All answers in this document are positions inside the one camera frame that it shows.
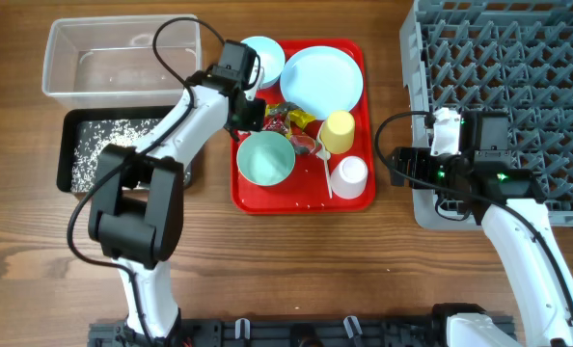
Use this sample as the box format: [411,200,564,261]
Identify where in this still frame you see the white plastic fork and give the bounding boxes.
[316,125,334,200]

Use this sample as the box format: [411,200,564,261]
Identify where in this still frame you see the red strawberry candy wrapper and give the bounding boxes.
[262,118,292,139]

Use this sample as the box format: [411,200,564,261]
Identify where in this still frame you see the light blue small bowl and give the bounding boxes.
[241,36,286,90]

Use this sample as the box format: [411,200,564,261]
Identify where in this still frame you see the yellow foil wrapper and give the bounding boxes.
[265,102,316,130]

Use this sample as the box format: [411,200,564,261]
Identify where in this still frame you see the grey dishwasher rack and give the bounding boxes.
[399,0,573,227]

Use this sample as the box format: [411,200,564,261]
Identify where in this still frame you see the clear plastic wrapper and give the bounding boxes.
[289,135,321,155]

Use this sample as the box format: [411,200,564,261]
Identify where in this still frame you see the black tray with rice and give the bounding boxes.
[56,106,171,194]

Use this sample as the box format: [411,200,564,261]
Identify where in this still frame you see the white plastic spoon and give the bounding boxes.
[316,146,331,161]

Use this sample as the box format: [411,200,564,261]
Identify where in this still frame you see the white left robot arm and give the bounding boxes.
[88,40,265,346]

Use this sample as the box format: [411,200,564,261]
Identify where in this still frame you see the yellow plastic cup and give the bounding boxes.
[319,111,355,154]

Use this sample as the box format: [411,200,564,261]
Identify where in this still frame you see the light blue plate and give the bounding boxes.
[280,45,364,120]

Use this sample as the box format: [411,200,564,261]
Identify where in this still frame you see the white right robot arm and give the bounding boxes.
[380,108,573,346]

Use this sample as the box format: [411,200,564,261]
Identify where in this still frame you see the mint green bowl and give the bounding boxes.
[236,131,296,187]

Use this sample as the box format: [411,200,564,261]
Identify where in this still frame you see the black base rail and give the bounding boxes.
[87,315,517,347]

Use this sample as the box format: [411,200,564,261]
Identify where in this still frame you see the red plastic tray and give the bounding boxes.
[231,39,375,215]

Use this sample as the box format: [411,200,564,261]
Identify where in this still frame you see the clear plastic bin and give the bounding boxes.
[41,14,203,110]

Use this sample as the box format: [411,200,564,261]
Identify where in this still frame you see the white plastic cup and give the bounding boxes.
[330,156,368,200]

